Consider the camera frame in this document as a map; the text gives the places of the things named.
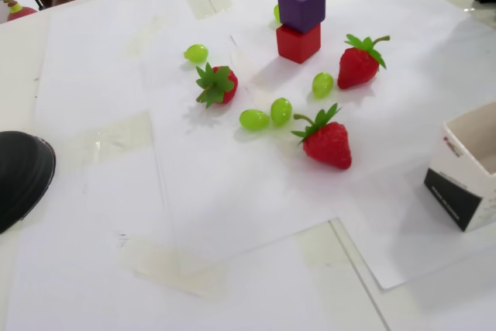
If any large red toy strawberry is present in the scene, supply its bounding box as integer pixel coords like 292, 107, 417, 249
291, 103, 353, 171

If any white and black carton box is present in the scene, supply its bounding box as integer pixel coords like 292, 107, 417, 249
423, 100, 496, 233

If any long-stemmed red toy strawberry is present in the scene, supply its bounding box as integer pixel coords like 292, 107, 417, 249
336, 33, 391, 90

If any red wooden cube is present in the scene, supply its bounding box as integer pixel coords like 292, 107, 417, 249
276, 22, 322, 64

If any small red toy strawberry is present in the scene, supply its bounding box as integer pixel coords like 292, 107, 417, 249
195, 62, 239, 109

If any purple wooden cube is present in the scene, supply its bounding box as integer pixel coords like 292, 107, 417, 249
277, 0, 326, 34

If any red fire extinguisher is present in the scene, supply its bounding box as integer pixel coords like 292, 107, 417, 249
0, 0, 47, 23

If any black round camera stand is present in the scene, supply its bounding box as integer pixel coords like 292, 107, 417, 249
0, 130, 57, 235

